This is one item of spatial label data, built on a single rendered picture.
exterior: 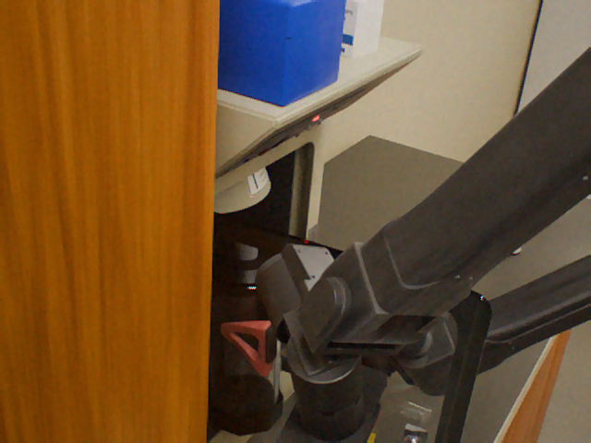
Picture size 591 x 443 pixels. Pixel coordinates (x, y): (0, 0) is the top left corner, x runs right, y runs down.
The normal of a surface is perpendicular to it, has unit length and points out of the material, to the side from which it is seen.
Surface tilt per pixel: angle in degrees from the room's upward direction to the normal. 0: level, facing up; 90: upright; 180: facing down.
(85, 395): 90
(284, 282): 40
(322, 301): 73
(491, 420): 0
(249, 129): 90
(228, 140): 90
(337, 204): 0
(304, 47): 90
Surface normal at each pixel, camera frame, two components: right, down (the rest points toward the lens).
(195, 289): 0.85, 0.31
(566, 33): -0.51, 0.37
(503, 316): -0.38, -0.61
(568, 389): 0.08, -0.88
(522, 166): -0.81, -0.06
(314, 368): -0.10, -0.64
